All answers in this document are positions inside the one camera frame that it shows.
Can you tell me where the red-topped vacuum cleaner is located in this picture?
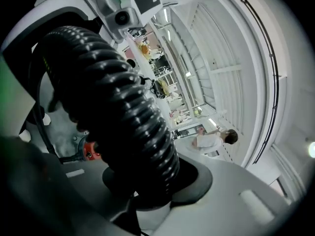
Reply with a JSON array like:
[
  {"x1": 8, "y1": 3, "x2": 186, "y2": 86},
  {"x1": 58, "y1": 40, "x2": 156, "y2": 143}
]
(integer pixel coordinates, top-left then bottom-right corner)
[{"x1": 78, "y1": 141, "x2": 102, "y2": 161}]

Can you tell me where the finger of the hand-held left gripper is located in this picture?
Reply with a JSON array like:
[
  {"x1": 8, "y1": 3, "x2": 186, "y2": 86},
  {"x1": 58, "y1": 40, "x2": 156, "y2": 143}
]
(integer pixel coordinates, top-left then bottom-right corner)
[{"x1": 18, "y1": 79, "x2": 54, "y2": 143}]

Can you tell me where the black vacuum hose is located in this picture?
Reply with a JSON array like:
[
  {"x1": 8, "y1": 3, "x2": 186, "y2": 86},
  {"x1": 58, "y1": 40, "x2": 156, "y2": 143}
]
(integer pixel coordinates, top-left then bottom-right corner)
[{"x1": 28, "y1": 25, "x2": 181, "y2": 204}]

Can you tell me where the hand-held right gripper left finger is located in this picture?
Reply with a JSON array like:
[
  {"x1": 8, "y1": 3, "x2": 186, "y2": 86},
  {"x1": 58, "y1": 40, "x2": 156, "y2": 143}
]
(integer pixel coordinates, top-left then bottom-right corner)
[{"x1": 1, "y1": 136, "x2": 139, "y2": 236}]

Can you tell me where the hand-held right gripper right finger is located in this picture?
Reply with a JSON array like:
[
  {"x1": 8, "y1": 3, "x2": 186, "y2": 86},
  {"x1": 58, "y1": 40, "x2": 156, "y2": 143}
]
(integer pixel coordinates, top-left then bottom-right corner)
[{"x1": 58, "y1": 154, "x2": 298, "y2": 236}]

